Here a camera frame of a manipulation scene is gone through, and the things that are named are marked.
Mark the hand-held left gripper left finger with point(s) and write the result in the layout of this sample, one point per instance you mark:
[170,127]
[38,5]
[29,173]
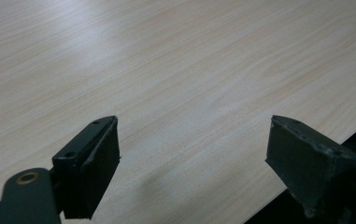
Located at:
[87,171]

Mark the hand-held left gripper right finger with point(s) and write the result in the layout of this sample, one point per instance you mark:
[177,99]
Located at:
[306,165]

